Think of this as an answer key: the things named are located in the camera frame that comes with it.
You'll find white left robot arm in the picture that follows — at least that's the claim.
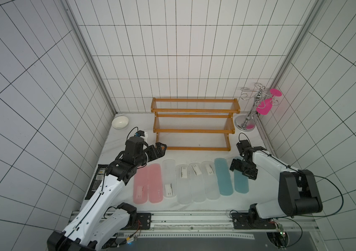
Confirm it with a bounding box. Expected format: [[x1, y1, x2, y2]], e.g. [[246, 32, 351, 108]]
[[47, 136, 167, 251]]

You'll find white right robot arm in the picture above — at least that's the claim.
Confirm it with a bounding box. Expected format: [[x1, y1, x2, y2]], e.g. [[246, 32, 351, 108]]
[[230, 140, 323, 221]]

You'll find orange wooden two-tier shelf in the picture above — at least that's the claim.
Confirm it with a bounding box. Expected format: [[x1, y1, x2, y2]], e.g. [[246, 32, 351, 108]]
[[151, 98, 241, 152]]

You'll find pink pencil case outer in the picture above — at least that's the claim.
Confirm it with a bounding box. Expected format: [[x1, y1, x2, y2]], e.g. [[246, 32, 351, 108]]
[[133, 168, 148, 205]]

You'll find pink pencil case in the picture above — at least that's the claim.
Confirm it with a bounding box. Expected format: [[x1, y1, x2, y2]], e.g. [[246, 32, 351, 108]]
[[148, 164, 163, 204], [133, 168, 148, 205]]

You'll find pink pencil case inner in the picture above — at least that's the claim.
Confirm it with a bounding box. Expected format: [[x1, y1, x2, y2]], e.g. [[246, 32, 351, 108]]
[[148, 164, 163, 204]]

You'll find white ceramic bowl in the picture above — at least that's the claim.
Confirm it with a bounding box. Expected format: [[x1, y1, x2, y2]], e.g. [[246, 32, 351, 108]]
[[112, 116, 129, 130]]

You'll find chrome cup holder stand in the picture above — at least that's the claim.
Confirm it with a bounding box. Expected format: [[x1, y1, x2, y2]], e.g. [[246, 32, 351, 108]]
[[234, 83, 270, 132]]

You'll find small green circuit board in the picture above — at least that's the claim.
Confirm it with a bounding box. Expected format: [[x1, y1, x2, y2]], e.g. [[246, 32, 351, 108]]
[[275, 223, 289, 248]]

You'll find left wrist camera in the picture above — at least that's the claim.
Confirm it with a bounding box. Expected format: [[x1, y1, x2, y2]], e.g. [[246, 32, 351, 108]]
[[135, 130, 148, 141]]

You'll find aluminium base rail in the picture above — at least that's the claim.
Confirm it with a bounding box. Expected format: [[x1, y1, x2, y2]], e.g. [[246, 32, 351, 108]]
[[70, 209, 320, 234]]

